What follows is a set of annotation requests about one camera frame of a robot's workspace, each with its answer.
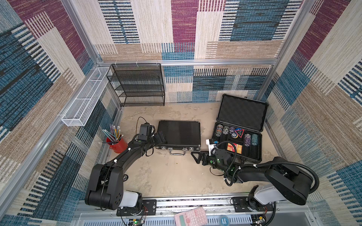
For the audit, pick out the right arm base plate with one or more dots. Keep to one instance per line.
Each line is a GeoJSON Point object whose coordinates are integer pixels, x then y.
{"type": "Point", "coordinates": [242, 204]}

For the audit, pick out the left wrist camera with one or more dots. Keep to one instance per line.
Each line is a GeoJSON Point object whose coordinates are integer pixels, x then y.
{"type": "Point", "coordinates": [146, 131]}

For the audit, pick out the blue tape roll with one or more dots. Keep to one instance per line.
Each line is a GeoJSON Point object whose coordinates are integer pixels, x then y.
{"type": "Point", "coordinates": [224, 221]}

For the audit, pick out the white wire mesh basket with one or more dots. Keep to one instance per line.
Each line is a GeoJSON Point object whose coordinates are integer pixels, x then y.
{"type": "Point", "coordinates": [83, 105]}

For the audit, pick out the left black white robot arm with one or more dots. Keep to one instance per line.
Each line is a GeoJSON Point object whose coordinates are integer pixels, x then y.
{"type": "Point", "coordinates": [105, 187]}

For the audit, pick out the triangular dealer button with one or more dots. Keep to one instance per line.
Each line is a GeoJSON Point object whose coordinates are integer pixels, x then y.
{"type": "Point", "coordinates": [239, 132]}

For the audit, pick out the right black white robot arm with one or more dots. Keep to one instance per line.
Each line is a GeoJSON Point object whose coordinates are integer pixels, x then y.
{"type": "Point", "coordinates": [286, 180]}

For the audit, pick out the bundle of coloured pencils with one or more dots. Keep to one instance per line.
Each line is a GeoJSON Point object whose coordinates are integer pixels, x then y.
{"type": "Point", "coordinates": [112, 135]}

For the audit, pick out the red pencil cup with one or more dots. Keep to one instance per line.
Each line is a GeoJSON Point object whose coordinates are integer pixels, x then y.
{"type": "Point", "coordinates": [119, 146]}

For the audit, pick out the black mesh shelf rack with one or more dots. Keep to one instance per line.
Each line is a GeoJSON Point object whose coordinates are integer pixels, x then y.
{"type": "Point", "coordinates": [138, 84]}

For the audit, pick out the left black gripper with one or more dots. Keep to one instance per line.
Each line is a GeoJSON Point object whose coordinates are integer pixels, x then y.
{"type": "Point", "coordinates": [159, 140]}

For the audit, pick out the grey poker set case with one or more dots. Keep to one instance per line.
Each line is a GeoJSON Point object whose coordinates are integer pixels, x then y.
{"type": "Point", "coordinates": [236, 112]}

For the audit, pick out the pink calculator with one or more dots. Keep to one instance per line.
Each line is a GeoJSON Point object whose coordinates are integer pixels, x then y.
{"type": "Point", "coordinates": [194, 217]}

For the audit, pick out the black poker set case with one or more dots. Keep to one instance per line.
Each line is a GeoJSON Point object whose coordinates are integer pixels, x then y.
{"type": "Point", "coordinates": [181, 136]}

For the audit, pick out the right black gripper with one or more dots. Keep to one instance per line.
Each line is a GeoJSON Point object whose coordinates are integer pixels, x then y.
{"type": "Point", "coordinates": [204, 157]}

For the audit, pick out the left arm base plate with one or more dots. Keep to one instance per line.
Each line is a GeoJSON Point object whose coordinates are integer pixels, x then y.
{"type": "Point", "coordinates": [142, 208]}

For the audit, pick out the red playing card box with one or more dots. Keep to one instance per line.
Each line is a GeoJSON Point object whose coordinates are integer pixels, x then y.
{"type": "Point", "coordinates": [234, 148]}

